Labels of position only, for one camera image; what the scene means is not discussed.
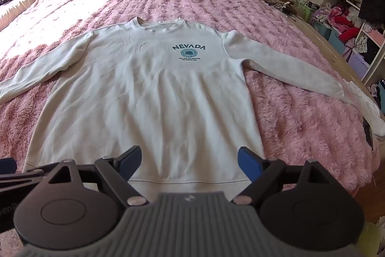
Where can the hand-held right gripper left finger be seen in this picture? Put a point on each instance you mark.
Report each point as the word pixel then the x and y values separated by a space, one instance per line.
pixel 132 159

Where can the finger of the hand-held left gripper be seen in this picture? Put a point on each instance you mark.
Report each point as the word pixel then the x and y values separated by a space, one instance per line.
pixel 9 166

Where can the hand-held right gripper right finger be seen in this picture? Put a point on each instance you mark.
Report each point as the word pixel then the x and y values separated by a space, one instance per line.
pixel 248 162

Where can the white printed sweatshirt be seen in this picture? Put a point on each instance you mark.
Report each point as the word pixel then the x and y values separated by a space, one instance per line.
pixel 150 94

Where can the pile of pink red clothes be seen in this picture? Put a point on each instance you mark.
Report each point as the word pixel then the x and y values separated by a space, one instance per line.
pixel 343 20

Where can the pink fluffy blanket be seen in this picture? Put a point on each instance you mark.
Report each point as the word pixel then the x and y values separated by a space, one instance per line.
pixel 270 124

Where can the white crumpled garment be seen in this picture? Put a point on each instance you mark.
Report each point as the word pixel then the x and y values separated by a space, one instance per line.
pixel 367 103

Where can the blue storage bin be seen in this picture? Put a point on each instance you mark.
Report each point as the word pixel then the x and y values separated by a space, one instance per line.
pixel 337 41

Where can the teal storage bin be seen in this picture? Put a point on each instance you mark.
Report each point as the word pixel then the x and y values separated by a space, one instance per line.
pixel 323 29

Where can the cream window seat cushion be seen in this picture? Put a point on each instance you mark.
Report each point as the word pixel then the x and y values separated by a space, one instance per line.
pixel 12 13

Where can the green plastic basket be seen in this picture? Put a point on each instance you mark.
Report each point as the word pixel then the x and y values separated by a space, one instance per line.
pixel 306 11

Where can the wooden bed frame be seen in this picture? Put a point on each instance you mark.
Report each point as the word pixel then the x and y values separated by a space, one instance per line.
pixel 331 55

